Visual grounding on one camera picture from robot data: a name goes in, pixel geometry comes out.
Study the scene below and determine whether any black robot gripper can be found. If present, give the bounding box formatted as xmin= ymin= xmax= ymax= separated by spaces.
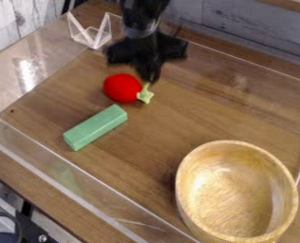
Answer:
xmin=104 ymin=30 xmax=187 ymax=84

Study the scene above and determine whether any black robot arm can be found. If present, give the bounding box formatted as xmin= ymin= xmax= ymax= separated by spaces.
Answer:
xmin=106 ymin=0 xmax=187 ymax=84

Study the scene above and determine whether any red plush tomato toy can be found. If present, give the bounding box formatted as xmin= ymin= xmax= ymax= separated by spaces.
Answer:
xmin=103 ymin=73 xmax=154 ymax=104

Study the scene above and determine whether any green rectangular block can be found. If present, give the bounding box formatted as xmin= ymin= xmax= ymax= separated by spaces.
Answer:
xmin=63 ymin=104 xmax=129 ymax=151

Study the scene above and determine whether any wooden bowl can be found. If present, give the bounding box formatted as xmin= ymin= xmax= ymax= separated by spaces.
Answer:
xmin=175 ymin=140 xmax=298 ymax=243

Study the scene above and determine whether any clear acrylic corner bracket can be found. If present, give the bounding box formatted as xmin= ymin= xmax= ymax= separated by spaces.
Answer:
xmin=66 ymin=12 xmax=112 ymax=50

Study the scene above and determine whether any clear acrylic barrier wall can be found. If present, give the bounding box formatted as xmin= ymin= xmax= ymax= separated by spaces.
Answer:
xmin=0 ymin=20 xmax=300 ymax=243

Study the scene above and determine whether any black cable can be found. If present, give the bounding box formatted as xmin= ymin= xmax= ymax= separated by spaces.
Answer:
xmin=0 ymin=212 xmax=24 ymax=243

